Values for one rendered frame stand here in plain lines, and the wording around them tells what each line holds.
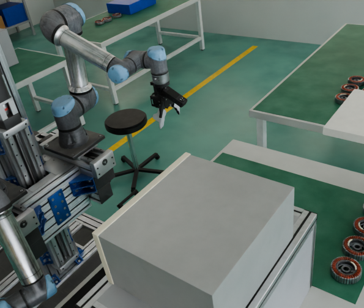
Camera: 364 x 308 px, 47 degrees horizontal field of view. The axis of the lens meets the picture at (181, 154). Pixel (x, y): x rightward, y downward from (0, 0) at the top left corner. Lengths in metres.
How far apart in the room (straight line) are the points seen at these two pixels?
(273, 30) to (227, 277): 5.40
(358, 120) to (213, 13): 5.05
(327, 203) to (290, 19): 4.27
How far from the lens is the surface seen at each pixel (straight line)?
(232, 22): 6.50
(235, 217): 1.13
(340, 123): 1.76
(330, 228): 1.94
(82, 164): 2.12
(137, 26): 4.92
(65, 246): 2.49
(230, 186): 1.24
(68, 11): 1.99
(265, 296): 1.23
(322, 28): 5.93
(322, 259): 1.81
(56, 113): 2.08
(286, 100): 2.91
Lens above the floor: 2.09
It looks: 34 degrees down
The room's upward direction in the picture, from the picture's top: 9 degrees counter-clockwise
